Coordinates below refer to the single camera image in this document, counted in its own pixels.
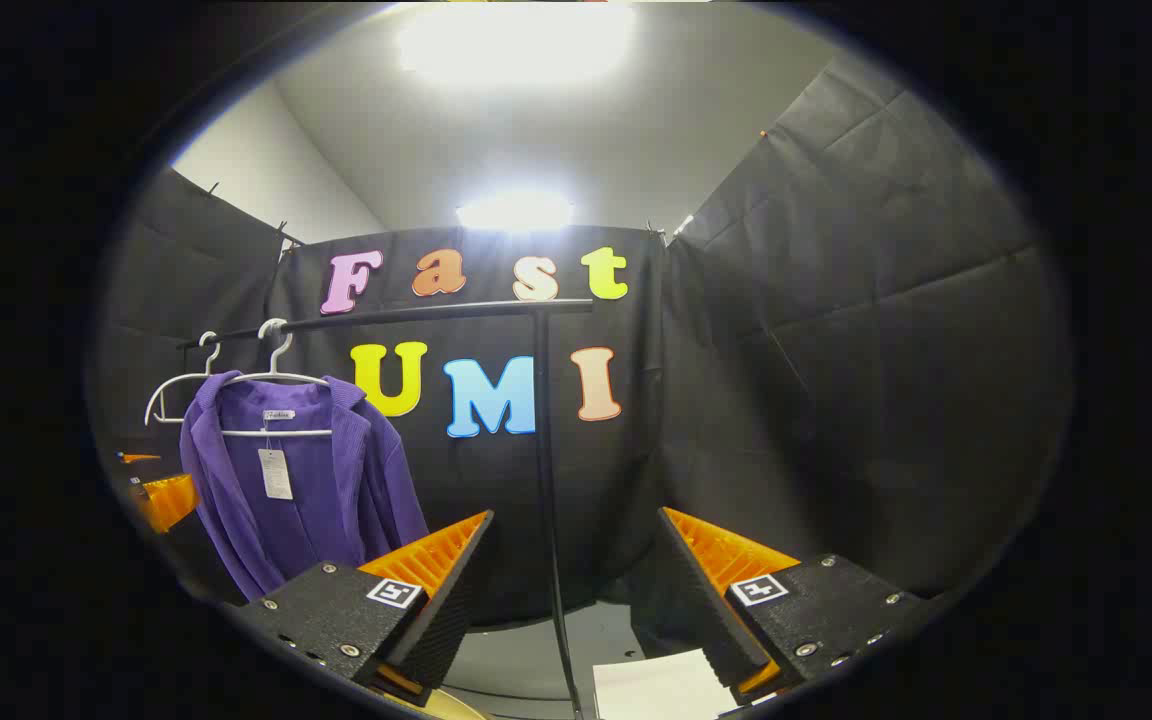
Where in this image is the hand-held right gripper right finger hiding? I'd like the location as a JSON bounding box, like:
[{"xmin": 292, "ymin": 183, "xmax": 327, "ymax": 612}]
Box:
[{"xmin": 633, "ymin": 506, "xmax": 937, "ymax": 706}]

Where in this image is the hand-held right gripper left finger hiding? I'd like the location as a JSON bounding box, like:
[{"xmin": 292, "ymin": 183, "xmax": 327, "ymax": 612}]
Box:
[{"xmin": 234, "ymin": 510, "xmax": 495, "ymax": 709}]

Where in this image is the purple ribbed cardigan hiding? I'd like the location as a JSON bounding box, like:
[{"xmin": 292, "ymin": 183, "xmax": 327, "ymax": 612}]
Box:
[{"xmin": 179, "ymin": 370, "xmax": 430, "ymax": 603}]

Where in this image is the white clothes hanger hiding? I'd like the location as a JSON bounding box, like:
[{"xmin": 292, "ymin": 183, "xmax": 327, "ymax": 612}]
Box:
[
  {"xmin": 144, "ymin": 332, "xmax": 227, "ymax": 426},
  {"xmin": 219, "ymin": 318, "xmax": 334, "ymax": 439}
]

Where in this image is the black clothes rack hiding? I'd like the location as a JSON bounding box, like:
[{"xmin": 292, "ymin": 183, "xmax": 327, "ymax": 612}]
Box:
[{"xmin": 176, "ymin": 298, "xmax": 597, "ymax": 720}]

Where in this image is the white paper sheet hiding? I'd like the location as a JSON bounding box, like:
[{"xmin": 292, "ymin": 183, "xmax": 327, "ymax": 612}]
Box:
[{"xmin": 593, "ymin": 648, "xmax": 737, "ymax": 720}]

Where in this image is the black backdrop cloth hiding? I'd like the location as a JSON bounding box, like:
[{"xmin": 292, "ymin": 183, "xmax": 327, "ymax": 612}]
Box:
[{"xmin": 91, "ymin": 50, "xmax": 1072, "ymax": 626}]

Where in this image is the large ceiling light panel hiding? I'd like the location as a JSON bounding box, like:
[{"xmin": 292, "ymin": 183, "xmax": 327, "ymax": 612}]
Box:
[{"xmin": 396, "ymin": 3, "xmax": 637, "ymax": 89}]

